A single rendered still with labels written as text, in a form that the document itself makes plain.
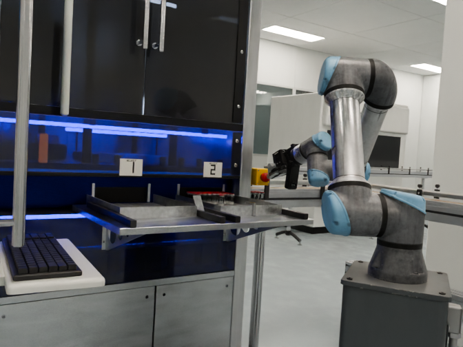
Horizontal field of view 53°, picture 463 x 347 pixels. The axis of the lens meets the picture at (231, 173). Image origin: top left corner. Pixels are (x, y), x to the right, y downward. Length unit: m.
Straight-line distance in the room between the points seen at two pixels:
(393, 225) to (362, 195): 0.11
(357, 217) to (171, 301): 0.90
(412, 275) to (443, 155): 1.67
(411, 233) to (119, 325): 1.06
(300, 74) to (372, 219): 7.19
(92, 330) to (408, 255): 1.08
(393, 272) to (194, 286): 0.87
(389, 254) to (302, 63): 7.24
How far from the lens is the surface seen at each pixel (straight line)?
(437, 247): 2.92
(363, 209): 1.22
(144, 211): 1.43
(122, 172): 1.66
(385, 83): 1.43
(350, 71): 1.39
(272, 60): 7.96
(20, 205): 1.03
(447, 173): 2.87
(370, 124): 1.53
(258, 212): 1.62
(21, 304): 1.67
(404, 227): 1.26
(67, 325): 1.73
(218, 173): 1.84
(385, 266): 1.28
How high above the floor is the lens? 1.10
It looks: 3 degrees down
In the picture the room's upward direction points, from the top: 3 degrees clockwise
